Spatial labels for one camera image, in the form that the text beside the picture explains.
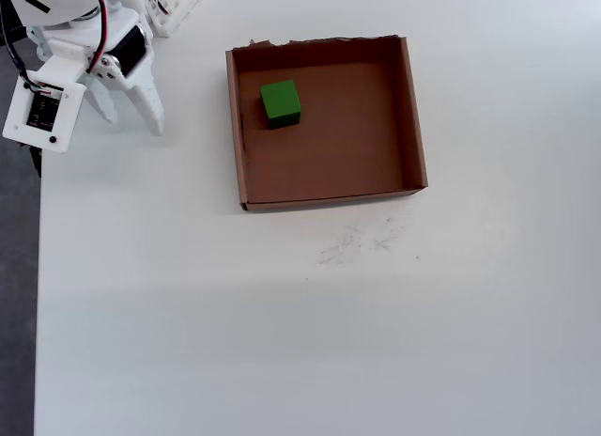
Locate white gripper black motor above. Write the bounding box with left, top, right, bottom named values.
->
left=25, top=8, right=166, bottom=137

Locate green cube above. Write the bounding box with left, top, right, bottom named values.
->
left=259, top=79, right=302, bottom=131

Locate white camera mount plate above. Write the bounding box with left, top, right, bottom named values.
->
left=1, top=39, right=90, bottom=154

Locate brown cardboard box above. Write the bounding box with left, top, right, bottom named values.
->
left=224, top=34, right=429, bottom=215

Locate red white black servo wire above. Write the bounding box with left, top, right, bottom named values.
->
left=85, top=0, right=112, bottom=75

